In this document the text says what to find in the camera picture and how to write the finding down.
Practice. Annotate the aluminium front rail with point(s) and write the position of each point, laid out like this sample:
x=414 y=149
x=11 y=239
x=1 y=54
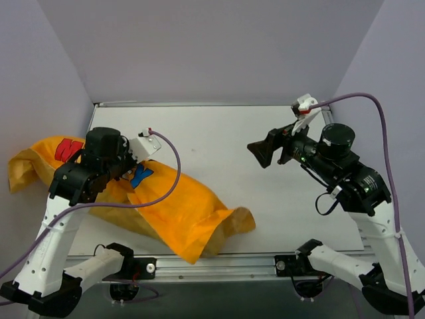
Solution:
x=223 y=268

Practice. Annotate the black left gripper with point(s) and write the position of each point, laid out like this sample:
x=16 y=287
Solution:
x=125 y=165

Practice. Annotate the orange Mickey Mouse pillowcase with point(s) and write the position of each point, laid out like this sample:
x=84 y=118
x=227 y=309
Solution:
x=192 y=221

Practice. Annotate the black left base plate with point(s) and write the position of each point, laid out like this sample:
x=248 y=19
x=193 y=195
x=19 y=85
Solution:
x=143 y=268

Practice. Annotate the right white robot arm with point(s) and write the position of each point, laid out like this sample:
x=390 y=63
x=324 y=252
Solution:
x=393 y=284

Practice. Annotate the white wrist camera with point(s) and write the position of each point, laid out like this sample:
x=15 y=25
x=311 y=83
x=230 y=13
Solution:
x=304 y=112
x=144 y=145

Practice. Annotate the aluminium right side rail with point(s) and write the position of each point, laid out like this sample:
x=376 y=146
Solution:
x=327 y=114

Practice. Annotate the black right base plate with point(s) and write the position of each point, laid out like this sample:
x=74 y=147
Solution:
x=285 y=265

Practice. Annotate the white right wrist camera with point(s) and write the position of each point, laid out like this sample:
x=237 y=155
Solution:
x=304 y=112

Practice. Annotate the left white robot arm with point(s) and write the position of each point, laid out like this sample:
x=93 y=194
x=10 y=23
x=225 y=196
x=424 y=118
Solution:
x=87 y=167

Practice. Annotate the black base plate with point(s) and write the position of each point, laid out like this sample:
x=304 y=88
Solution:
x=143 y=268
x=285 y=265

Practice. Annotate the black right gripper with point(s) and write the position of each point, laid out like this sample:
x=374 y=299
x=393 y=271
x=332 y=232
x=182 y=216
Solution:
x=281 y=146

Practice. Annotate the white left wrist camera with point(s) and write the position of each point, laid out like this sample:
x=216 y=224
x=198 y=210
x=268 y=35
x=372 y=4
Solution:
x=144 y=145

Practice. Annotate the aluminium rail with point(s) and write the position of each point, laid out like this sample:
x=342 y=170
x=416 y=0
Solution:
x=327 y=114
x=223 y=268

